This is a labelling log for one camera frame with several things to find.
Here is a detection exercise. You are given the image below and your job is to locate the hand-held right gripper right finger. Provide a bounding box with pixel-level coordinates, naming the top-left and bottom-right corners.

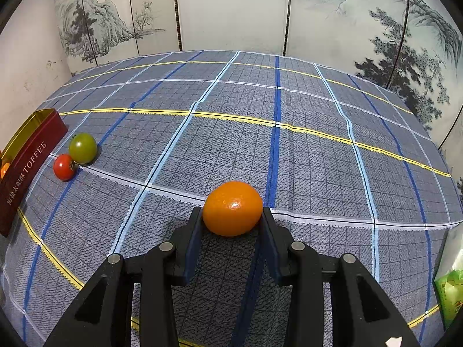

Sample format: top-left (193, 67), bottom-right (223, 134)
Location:
top-left (261, 207), bottom-right (422, 347)

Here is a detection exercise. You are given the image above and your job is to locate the painted folding screen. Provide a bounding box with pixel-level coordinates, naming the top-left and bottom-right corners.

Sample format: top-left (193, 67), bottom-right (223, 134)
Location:
top-left (52, 0), bottom-right (463, 149)

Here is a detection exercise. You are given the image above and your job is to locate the blue plaid tablecloth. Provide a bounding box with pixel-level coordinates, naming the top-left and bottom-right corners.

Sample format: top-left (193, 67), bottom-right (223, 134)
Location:
top-left (0, 50), bottom-right (453, 347)

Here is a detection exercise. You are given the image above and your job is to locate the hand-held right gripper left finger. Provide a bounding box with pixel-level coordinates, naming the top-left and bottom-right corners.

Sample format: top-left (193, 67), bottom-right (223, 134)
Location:
top-left (43, 206), bottom-right (203, 347)

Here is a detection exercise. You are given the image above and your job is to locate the gold and red tin box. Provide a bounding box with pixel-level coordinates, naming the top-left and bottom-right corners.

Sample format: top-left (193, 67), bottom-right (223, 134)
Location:
top-left (0, 108), bottom-right (69, 238)

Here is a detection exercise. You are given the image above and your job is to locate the green and white packet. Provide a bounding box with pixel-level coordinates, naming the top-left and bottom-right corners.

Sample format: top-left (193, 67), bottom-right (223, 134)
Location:
top-left (433, 239), bottom-right (463, 331)

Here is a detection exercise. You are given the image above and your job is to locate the red tomato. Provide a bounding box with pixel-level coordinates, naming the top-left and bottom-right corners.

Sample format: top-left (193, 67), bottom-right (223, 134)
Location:
top-left (53, 154), bottom-right (77, 182)

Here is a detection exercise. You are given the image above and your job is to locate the green tomato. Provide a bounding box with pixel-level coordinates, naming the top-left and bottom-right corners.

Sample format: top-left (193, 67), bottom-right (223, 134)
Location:
top-left (69, 133), bottom-right (98, 165)

